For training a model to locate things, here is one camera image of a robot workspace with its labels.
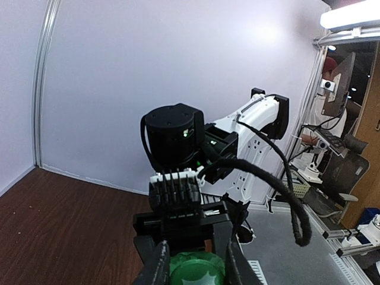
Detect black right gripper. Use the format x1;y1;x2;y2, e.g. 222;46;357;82
133;184;248;258

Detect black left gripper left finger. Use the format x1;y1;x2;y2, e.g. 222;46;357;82
132;239;170;285

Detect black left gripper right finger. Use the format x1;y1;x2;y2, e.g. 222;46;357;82
224;237;261;285

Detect green plastic bottle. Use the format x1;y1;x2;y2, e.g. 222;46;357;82
169;252;225;285

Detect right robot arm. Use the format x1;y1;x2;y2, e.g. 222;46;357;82
133;88;289;261

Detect person in white shirt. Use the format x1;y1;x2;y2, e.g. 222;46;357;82
299;56;348;146

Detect black office chair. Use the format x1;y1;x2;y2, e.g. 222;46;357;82
314;134;370;224

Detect monitor on stand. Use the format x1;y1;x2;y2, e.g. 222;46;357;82
320;52;356;117

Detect ceiling light bar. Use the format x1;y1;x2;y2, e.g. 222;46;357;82
320;1;379;31

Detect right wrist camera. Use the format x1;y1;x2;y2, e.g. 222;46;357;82
148;166;205;216

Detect right black braided cable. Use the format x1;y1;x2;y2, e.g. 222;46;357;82
198;118;312;247

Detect left aluminium frame post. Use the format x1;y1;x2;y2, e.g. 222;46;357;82
31;0;61;167

